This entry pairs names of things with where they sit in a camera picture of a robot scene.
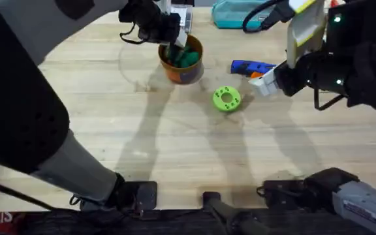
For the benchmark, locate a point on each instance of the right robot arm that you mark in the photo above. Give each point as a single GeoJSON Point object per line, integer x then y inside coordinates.
{"type": "Point", "coordinates": [364, 202]}

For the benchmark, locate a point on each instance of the teal zip bag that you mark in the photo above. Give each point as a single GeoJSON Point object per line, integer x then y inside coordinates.
{"type": "Point", "coordinates": [230, 14]}

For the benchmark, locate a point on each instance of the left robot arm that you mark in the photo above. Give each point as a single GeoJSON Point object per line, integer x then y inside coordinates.
{"type": "Point", "coordinates": [18, 124]}

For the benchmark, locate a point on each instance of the green disc with holes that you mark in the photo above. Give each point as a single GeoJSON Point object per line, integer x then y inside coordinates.
{"type": "Point", "coordinates": [220, 102]}

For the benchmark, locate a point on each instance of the clear plastic box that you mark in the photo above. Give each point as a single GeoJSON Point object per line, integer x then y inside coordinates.
{"type": "Point", "coordinates": [186, 18]}

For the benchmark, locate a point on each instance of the pale right wrist plate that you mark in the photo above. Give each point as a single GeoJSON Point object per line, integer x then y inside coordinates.
{"type": "Point", "coordinates": [305, 36]}

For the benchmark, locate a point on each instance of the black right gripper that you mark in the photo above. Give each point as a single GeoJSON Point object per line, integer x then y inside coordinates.
{"type": "Point", "coordinates": [318, 72]}

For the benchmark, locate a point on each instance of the black rail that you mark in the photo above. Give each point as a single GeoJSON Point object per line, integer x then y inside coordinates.
{"type": "Point", "coordinates": [175, 225]}

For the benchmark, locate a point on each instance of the orange tub with green toys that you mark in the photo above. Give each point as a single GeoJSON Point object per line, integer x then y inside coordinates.
{"type": "Point", "coordinates": [184, 70]}

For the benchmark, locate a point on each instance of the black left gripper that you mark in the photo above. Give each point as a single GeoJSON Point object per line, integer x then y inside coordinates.
{"type": "Point", "coordinates": [152, 23]}

